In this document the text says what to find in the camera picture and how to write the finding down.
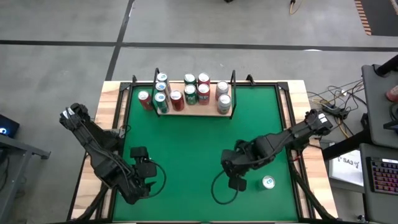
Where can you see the red can with black label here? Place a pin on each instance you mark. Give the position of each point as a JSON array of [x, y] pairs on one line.
[[176, 95]]

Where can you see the black diagonal desk strut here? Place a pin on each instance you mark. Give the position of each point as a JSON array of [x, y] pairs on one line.
[[342, 148]]

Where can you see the white SA3 sign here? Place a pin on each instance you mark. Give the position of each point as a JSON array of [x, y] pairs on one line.
[[345, 169]]

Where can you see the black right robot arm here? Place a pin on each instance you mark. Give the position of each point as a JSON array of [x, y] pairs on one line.
[[289, 137]]

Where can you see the black orange-striped floor mat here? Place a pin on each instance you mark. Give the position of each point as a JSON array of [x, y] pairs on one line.
[[382, 18]]

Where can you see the red cup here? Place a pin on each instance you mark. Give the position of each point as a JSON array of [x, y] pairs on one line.
[[393, 93]]

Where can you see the red Fanta can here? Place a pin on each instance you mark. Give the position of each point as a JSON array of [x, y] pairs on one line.
[[143, 95], [203, 89], [203, 77]]

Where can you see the green table mat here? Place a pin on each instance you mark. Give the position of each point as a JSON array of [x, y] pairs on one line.
[[192, 140]]

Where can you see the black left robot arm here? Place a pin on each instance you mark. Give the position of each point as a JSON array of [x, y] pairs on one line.
[[93, 146]]

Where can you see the white and red Spindrift can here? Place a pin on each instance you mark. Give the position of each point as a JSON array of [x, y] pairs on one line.
[[224, 99], [222, 85]]

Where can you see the wooden shelf with black frame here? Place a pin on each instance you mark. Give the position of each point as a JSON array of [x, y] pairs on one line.
[[192, 111]]

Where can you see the black device with blue light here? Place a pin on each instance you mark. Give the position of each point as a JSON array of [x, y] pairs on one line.
[[7, 126]]

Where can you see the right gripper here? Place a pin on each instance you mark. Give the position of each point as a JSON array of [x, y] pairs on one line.
[[245, 160]]

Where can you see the backlit black keyboard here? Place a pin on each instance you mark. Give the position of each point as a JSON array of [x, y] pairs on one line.
[[384, 177]]

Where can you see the grey desk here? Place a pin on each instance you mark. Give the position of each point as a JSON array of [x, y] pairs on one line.
[[373, 99], [364, 199]]

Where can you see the black power strip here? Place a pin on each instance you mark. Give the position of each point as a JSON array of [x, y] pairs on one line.
[[335, 111]]

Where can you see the grey metal cart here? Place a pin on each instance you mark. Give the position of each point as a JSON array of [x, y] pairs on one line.
[[15, 186]]

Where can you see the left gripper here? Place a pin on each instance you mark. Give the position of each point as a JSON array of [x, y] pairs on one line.
[[144, 172]]

